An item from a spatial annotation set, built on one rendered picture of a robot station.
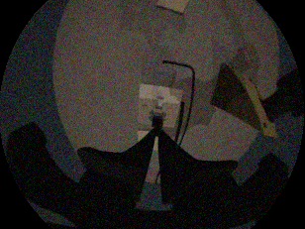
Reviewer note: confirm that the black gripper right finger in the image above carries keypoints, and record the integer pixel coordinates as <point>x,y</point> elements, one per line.
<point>178,170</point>

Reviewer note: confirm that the beige flat square panel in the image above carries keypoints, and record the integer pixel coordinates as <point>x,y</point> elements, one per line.
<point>142,134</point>

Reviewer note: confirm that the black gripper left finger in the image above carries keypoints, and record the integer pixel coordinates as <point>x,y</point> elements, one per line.
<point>130,166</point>

